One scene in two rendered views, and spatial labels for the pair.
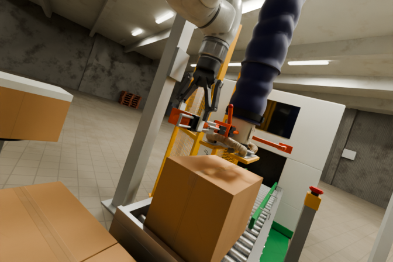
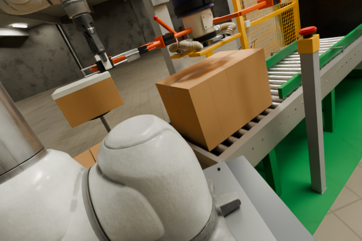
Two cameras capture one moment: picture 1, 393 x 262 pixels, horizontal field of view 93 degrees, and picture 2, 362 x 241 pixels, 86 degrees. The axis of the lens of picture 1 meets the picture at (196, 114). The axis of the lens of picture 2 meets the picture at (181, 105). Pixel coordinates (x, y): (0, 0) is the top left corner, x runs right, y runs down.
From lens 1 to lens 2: 70 cm
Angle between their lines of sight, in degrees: 38
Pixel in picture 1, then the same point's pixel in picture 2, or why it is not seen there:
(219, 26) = not seen: outside the picture
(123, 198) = not seen: hidden behind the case
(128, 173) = not seen: hidden behind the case
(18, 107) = (90, 97)
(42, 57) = (113, 45)
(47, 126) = (111, 98)
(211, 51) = (69, 14)
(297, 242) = (308, 93)
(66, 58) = (126, 34)
